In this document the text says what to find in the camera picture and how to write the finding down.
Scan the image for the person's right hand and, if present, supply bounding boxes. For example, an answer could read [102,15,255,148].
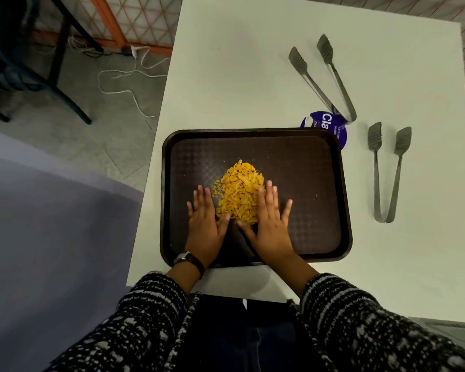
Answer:
[237,180,307,266]

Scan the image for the person's left hand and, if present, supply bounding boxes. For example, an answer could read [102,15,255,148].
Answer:
[184,184,231,268]

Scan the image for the pile of yellow crumbs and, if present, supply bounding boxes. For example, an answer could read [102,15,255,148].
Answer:
[212,159,266,225]

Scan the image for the dark brown plastic tray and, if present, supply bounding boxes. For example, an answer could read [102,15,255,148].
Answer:
[159,128,353,269]

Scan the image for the person's left forearm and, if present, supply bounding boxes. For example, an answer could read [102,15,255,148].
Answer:
[46,261,202,372]

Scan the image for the person's right forearm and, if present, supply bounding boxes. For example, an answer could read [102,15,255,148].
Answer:
[273,255,465,372]

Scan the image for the person's legs in dark jeans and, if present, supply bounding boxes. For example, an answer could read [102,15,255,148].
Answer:
[164,292,326,372]

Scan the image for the round purple sticker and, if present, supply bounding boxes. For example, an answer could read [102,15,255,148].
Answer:
[300,111,348,151]

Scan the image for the short metal tongs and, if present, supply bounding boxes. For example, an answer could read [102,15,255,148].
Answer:
[367,121,413,224]

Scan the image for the long metal tongs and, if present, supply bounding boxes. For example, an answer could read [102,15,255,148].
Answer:
[288,34,358,125]

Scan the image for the white power plug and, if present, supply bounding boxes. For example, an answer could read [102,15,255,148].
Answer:
[122,45,150,58]

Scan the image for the black slatted chair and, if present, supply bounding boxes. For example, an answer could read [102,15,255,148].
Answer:
[0,0,103,125]

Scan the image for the orange mesh fence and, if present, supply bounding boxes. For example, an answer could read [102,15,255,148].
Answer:
[35,0,465,94]

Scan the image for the brown strap wristwatch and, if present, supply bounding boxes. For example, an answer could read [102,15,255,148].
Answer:
[173,251,206,280]

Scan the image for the white cable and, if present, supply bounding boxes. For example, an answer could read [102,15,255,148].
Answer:
[68,34,171,120]

